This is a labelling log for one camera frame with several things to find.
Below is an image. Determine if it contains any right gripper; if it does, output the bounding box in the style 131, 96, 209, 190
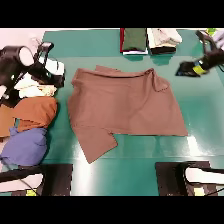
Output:
187, 58, 210, 78

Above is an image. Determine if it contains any black garment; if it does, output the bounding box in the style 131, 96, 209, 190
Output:
150, 46, 177, 56

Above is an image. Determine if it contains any beige garment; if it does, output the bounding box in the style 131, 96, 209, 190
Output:
146, 28, 184, 50

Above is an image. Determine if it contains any white garment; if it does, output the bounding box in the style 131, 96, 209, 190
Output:
122, 49, 149, 56

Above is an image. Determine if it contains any green garment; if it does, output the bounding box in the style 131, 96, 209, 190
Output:
121, 28, 148, 53

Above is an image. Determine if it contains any brown T-shirt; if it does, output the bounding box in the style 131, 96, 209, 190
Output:
67, 64, 189, 165

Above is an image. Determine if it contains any red garment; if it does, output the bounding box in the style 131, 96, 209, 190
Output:
119, 28, 125, 54

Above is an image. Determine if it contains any cream garment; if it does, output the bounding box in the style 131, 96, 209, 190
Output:
13, 72, 59, 100

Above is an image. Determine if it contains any orange garment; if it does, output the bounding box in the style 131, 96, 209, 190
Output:
0, 96, 59, 139

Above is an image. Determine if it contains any blue garment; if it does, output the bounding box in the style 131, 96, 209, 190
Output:
0, 126, 49, 168

